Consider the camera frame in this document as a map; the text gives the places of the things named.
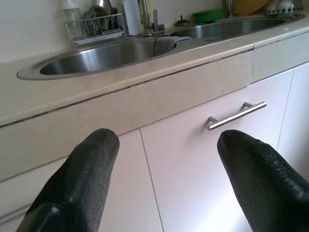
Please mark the green plastic bowl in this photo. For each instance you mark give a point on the green plastic bowl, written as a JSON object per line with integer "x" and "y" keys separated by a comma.
{"x": 207, "y": 15}

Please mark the clear plastic bottle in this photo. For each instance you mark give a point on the clear plastic bottle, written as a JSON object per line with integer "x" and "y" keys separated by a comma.
{"x": 71, "y": 17}

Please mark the grey dish cloth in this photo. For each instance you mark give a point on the grey dish cloth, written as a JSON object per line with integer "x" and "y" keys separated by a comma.
{"x": 164, "y": 46}

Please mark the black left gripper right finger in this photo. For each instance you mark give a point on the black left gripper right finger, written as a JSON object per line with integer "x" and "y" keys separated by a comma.
{"x": 265, "y": 188}

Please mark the round perforated sink strainer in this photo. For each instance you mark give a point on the round perforated sink strainer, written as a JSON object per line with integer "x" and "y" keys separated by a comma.
{"x": 280, "y": 7}

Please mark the steel kitchen faucet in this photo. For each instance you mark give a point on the steel kitchen faucet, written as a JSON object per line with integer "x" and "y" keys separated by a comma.
{"x": 146, "y": 21}

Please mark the stainless steel double sink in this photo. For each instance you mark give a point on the stainless steel double sink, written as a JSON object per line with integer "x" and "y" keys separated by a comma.
{"x": 108, "y": 58}

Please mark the wooden cutting board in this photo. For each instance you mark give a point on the wooden cutting board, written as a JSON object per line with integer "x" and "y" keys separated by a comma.
{"x": 251, "y": 6}

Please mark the stainless steel vessel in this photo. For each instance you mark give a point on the stainless steel vessel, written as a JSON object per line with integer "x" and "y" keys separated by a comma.
{"x": 101, "y": 3}

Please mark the white kitchen base cabinet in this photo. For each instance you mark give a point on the white kitchen base cabinet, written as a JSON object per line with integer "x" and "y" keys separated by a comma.
{"x": 193, "y": 169}

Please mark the plain white bottle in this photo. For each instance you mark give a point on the plain white bottle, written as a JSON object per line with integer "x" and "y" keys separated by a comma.
{"x": 131, "y": 17}

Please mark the white cabinet door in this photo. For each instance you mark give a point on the white cabinet door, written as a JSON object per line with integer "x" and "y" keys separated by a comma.
{"x": 193, "y": 181}
{"x": 130, "y": 193}
{"x": 299, "y": 108}

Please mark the dark scouring sponge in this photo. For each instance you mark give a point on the dark scouring sponge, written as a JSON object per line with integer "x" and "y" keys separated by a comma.
{"x": 93, "y": 21}
{"x": 112, "y": 17}

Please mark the upright steel pipe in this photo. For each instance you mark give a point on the upright steel pipe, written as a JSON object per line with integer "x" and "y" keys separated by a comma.
{"x": 230, "y": 8}

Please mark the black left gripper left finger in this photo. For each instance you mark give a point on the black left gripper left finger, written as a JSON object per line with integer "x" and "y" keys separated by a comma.
{"x": 79, "y": 183}

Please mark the black sink plug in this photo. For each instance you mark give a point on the black sink plug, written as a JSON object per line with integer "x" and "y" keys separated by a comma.
{"x": 182, "y": 23}

